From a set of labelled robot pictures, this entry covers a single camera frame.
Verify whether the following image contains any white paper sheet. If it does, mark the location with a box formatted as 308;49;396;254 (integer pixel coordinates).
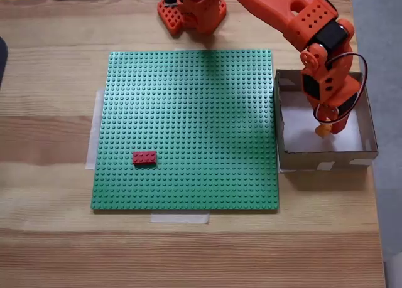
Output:
279;92;365;153

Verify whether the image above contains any red lego block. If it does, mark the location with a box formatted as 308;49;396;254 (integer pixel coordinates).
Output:
132;151;158;166

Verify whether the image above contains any black rounded object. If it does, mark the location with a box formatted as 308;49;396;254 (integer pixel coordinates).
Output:
0;36;9;91

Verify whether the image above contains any green lego baseplate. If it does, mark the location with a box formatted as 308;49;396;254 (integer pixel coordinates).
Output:
90;48;280;213

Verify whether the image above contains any gripper servo cable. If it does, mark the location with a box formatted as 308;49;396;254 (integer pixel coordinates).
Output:
313;52;368;125

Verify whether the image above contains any yellow lego block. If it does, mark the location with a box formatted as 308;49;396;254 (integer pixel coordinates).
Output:
315;124;333;139

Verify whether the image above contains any cardboard box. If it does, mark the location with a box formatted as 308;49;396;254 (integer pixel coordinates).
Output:
273;68;379;173

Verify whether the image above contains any wide masking tape strip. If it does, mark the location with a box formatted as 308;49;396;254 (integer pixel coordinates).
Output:
85;88;106;171

